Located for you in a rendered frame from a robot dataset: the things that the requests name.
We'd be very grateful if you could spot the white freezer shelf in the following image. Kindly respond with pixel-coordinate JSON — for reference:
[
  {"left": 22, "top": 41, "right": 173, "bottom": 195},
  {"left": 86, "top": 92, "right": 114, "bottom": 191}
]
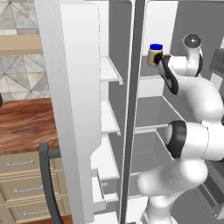
[
  {"left": 100, "top": 56, "right": 124, "bottom": 86},
  {"left": 101, "top": 100, "right": 122, "bottom": 137},
  {"left": 90, "top": 136, "right": 121, "bottom": 182}
]

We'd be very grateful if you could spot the white fridge freezer cabinet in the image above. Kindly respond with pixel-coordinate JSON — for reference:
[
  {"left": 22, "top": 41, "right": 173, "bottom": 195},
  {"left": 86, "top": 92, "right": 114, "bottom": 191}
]
[{"left": 87, "top": 0, "right": 224, "bottom": 224}]

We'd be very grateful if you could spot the grey fridge shelf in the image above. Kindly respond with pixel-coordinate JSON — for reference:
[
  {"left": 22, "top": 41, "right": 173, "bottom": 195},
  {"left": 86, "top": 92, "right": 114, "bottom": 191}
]
[
  {"left": 139, "top": 54, "right": 165, "bottom": 81},
  {"left": 133, "top": 122, "right": 170, "bottom": 135}
]

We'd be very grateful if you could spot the white freezer door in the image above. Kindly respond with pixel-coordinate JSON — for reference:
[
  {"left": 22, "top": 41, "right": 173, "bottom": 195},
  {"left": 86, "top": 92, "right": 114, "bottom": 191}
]
[{"left": 34, "top": 0, "right": 103, "bottom": 224}]

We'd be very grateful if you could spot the white freezer drawer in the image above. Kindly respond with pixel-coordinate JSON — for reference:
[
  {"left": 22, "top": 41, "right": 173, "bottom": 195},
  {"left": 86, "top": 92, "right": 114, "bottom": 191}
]
[{"left": 91, "top": 168, "right": 120, "bottom": 214}]

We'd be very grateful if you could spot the jar with blue lid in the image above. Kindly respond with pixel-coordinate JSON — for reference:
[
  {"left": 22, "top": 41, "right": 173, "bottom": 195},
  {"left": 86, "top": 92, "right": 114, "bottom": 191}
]
[{"left": 146, "top": 43, "right": 165, "bottom": 67}]

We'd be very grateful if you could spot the beige drawer front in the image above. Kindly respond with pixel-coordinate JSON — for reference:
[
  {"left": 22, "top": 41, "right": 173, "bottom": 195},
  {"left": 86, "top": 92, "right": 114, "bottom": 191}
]
[
  {"left": 0, "top": 171, "right": 67, "bottom": 205},
  {"left": 0, "top": 150, "right": 64, "bottom": 178},
  {"left": 0, "top": 197, "right": 72, "bottom": 224}
]

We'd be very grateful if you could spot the dark grey door handle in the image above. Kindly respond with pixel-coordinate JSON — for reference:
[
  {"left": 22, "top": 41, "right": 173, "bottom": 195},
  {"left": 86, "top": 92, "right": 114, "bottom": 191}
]
[{"left": 38, "top": 142, "right": 65, "bottom": 224}]

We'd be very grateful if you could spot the silver drawer handle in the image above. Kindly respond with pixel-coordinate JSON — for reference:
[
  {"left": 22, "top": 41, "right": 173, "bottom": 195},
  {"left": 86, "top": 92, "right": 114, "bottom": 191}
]
[
  {"left": 6, "top": 159, "right": 36, "bottom": 169},
  {"left": 23, "top": 208, "right": 49, "bottom": 217},
  {"left": 13, "top": 185, "right": 46, "bottom": 195}
]

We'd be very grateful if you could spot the beige wall shelf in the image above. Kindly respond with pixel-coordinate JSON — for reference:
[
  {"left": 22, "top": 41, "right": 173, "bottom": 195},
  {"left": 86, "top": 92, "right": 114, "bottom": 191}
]
[{"left": 0, "top": 34, "right": 44, "bottom": 56}]

